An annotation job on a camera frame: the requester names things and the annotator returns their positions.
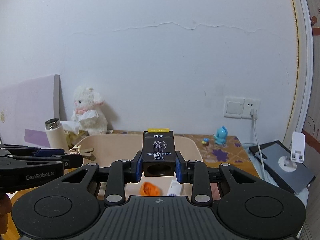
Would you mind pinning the black box yellow top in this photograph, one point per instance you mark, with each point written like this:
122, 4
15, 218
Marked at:
158, 153

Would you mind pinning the pink hot water bag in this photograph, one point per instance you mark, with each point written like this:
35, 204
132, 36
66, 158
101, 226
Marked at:
215, 191

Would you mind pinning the light blue cloth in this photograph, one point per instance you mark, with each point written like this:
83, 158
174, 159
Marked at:
263, 174

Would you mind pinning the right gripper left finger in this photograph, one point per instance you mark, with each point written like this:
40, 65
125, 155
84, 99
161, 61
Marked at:
88, 202

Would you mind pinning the white thermos bottle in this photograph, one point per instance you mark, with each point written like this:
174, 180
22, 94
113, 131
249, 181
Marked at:
55, 134

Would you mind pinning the white phone stand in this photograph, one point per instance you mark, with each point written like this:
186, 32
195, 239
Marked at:
293, 154

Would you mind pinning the white plush lamb toy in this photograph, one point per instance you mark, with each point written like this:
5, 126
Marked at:
87, 111

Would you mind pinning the lilac headboard panel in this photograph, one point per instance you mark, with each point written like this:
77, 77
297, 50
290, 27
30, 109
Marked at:
25, 107

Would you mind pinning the orange bag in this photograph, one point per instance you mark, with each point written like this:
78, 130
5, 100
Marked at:
149, 189

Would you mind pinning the white wall switch socket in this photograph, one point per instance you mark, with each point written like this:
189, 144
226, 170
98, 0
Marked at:
240, 108

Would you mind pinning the blue cartoon figurine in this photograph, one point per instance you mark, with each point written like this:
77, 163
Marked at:
221, 135

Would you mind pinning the dark grey tablet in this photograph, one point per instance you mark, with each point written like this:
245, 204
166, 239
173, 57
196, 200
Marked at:
288, 175

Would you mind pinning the beige hair claw clip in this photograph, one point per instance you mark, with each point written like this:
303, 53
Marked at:
86, 153

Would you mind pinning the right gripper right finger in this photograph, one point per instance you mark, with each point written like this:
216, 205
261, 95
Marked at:
249, 206

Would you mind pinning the small blue yellow toy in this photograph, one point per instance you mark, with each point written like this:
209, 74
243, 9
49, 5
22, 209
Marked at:
205, 141

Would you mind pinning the white blue soap box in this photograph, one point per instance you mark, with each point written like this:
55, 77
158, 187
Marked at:
175, 188

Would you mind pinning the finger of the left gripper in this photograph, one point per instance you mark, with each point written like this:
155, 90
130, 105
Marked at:
68, 160
20, 150

